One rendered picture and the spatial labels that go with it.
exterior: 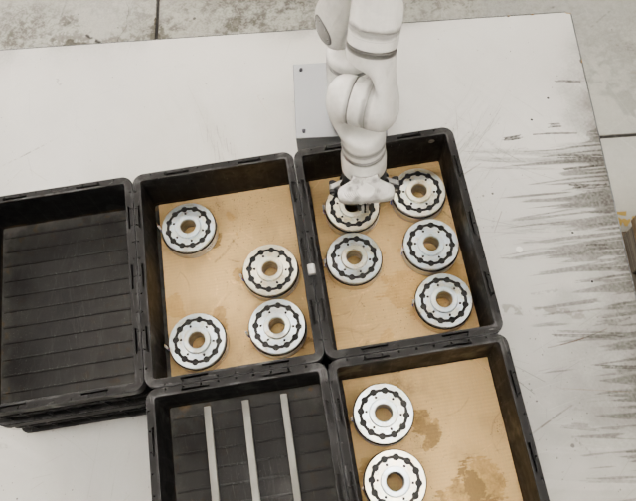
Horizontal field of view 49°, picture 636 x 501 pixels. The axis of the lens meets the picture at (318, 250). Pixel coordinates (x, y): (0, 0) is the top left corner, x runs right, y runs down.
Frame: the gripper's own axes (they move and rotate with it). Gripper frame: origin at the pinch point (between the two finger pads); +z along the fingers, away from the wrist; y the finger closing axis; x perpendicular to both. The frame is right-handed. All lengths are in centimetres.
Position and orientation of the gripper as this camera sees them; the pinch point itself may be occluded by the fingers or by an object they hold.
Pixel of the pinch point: (364, 204)
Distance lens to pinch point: 129.4
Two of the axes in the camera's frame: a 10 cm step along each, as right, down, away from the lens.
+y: -10.0, 0.6, 0.5
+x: 0.3, 9.1, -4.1
